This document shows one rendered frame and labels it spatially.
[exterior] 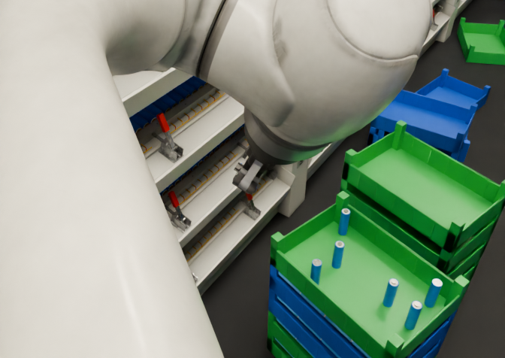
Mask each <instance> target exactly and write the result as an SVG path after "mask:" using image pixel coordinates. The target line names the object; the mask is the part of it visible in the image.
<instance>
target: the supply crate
mask: <svg viewBox="0 0 505 358"><path fill-rule="evenodd" d="M344 208H347V209H349V210H350V216H349V225H348V229H347V234H346V235H340V234H339V233H338V229H339V224H340V215H341V211H342V209H344ZM336 241H342V242H343V243H344V244H345V246H344V250H343V258H342V263H341V267H340V268H333V267H332V265H331V264H332V259H333V254H334V245H335V242H336ZM314 259H320V260H321V261H322V268H321V275H320V280H319V285H318V284H317V283H315V282H314V281H313V280H312V279H311V278H310V273H311V266H312V261H313V260H314ZM270 264H271V265H272V266H273V267H274V268H276V269H277V270H278V271H279V272H280V273H281V274H282V275H283V276H284V277H285V278H286V279H288V280H289V281H290V282H291V283H292V284H293V285H294V286H295V287H296V288H297V289H298V290H300V291H301V292H302V293H303V294H304V295H305V296H306V297H307V298H308V299H309V300H310V301H311V302H312V303H313V304H314V305H315V306H316V307H317V308H318V309H319V310H320V311H322V312H323V313H324V314H325V315H326V316H327V317H328V318H329V319H330V320H331V321H333V322H334V323H335V324H336V325H337V326H338V327H339V328H340V329H341V330H342V331H343V332H345V333H346V334H347V335H348V336H349V337H350V338H351V339H352V340H353V341H354V342H355V343H356V344H357V345H358V346H359V347H360V348H361V349H362V350H363V351H364V352H365V353H367V354H368V355H369V356H370V357H371V358H406V357H407V356H408V355H409V354H410V353H411V352H412V351H413V350H414V349H416V348H417V347H418V346H419V345H420V344H421V343H422V342H423V341H424V340H425V339H426V338H427V337H428V336H429V335H430V334H431V333H432V332H433V331H434V330H435V329H436V328H437V327H438V326H440V325H441V324H442V323H443V322H444V321H445V320H446V319H447V318H448V317H449V316H450V315H451V314H453V313H454V312H455V311H456V310H457V309H458V307H459V305H460V304H461V300H462V299H463V297H464V294H465V292H466V289H467V287H468V285H469V283H470V282H469V280H468V279H466V278H464V277H463V276H462V275H459V276H458V277H457V278H456V279H455V280H453V279H451V278H450V277H448V276H447V275H445V274H444V273H442V272H441V271H440V270H439V269H438V268H436V267H434V266H433V265H432V264H430V263H429V262H428V261H426V260H425V259H423V258H422V257H421V256H420V255H418V254H417V253H415V252H414V251H413V250H411V249H410V248H408V247H407V246H406V245H405V244H403V243H402V242H400V241H399V240H397V239H396V238H395V237H394V236H392V235H390V234H389V233H388V232H387V231H385V230H384V229H383V228H381V227H380V226H378V225H377V224H375V222H373V221H372V220H370V219H369V218H367V217H366V216H365V215H363V214H362V213H361V212H359V211H358V210H356V209H355V208H354V207H353V206H351V205H349V194H347V193H345V192H344V191H342V192H340V193H338V194H337V198H336V203H335V204H333V205H332V206H331V207H329V208H327V209H325V210H324V211H323V212H321V213H320V214H318V215H316V216H315V217H313V218H312V219H310V220H308V221H307V222H306V223H304V224H302V225H301V226H299V227H298V228H296V229H294V230H293V231H291V232H290V233H289V234H287V235H285V236H283V235H282V234H281V233H279V232H277V233H275V234H274V235H272V236H271V258H270ZM391 278H394V279H397V280H398V281H399V286H398V290H397V292H396V296H395V300H394V303H393V306H392V307H386V306H384V304H383V299H384V296H385V293H386V288H387V285H388V282H389V279H391ZM435 278H437V279H440V280H441V281H442V283H443V285H442V287H441V289H440V292H439V295H438V297H437V301H436V302H435V305H434V307H433V308H429V307H427V306H426V305H425V298H426V296H427V294H428V290H429V287H430V285H431V282H432V280H433V279H435ZM413 301H419V302H421V303H422V310H421V312H420V315H419V318H418V320H417V323H416V326H415V329H413V330H409V329H407V328H406V327H405V325H404V324H405V321H406V318H407V315H408V312H409V309H410V306H411V303H412V302H413Z"/></svg>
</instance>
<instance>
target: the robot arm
mask: <svg viewBox="0 0 505 358"><path fill-rule="evenodd" d="M432 19H433V8H432V2H431V0H0V358H224V356H223V354H222V350H221V348H220V346H219V342H218V340H217V338H216V335H215V332H214V331H213V327H212V325H211V322H210V319H209V317H208V315H207V312H206V309H205V307H204V304H203V302H202V300H201V296H200V294H199V291H198V288H197V287H196V284H195V281H194V278H193V276H192V273H191V272H190V269H189V266H188V264H187V261H186V258H185V256H184V254H183V251H182V249H181V246H180V243H179V241H178V239H177V236H176V234H175V231H174V228H173V226H172V224H171V221H170V219H169V217H168V214H167V211H166V210H165V206H164V204H163V202H162V199H161V196H160V195H159V191H158V189H157V187H156V184H155V181H154V180H153V176H152V174H151V172H150V169H149V167H148V165H147V161H146V160H145V157H144V154H143V152H142V149H141V146H140V145H139V142H138V139H137V137H136V134H135V131H134V130H133V127H132V124H131V122H130V119H129V117H128V114H127V113H126V110H125V107H124V105H123V103H122V99H121V98H120V95H119V92H118V90H117V88H116V84H115V82H114V80H113V77H112V75H126V74H134V73H138V72H140V71H160V72H163V71H167V70H168V69H170V68H171V67H172V68H175V69H178V70H181V71H184V72H186V73H188V74H190V75H193V76H195V77H198V78H200V79H201V80H203V81H205V82H207V83H209V84H211V85H212V86H214V87H216V88H217V89H219V90H221V91H223V92H224V93H226V94H227V95H229V96H231V97H232V98H233V99H235V100H236V101H237V102H239V103H241V104H242V105H243V106H244V112H243V113H244V120H245V123H244V131H245V136H246V140H247V142H248V144H249V149H248V151H247V152H246V154H247V157H246V159H245V160H244V162H243V163H242V164H241V163H240V162H239V163H238V164H237V165H236V167H235V168H234V170H235V171H236V172H237V173H236V174H235V176H234V178H233V181H232V184H234V185H235V186H236V187H238V188H239V189H241V190H243V191H244V192H245V193H247V194H250V195H252V194H253V193H254V192H255V191H256V190H257V189H256V187H257V186H258V183H259V181H260V180H261V179H260V178H261V177H262V175H263V173H264V171H266V170H267V169H269V170H271V169H272V168H273V167H274V166H275V165H289V164H292V163H295V162H298V161H301V160H306V159H309V158H312V157H314V156H316V155H317V154H319V153H320V152H322V151H323V150H324V149H325V148H326V147H328V146H329V144H331V143H333V142H334V141H339V140H341V139H343V138H346V137H348V136H350V135H351V134H353V133H355V132H357V131H358V130H360V129H362V128H363V127H365V126H366V125H367V124H368V123H370V122H371V121H372V120H374V119H375V118H376V117H378V116H379V115H380V114H381V113H382V112H383V111H384V110H385V109H386V108H387V107H388V106H389V105H390V103H391V102H392V101H393V100H394V99H395V98H396V96H397V95H398V94H399V92H400V91H401V90H402V89H403V88H404V86H405V85H406V84H407V82H408V80H409V79H410V77H411V75H412V73H413V72H414V70H415V67H416V63H417V59H418V57H419V54H420V52H421V50H422V46H423V45H424V43H425V41H426V39H427V37H428V33H429V31H430V28H431V24H432Z"/></svg>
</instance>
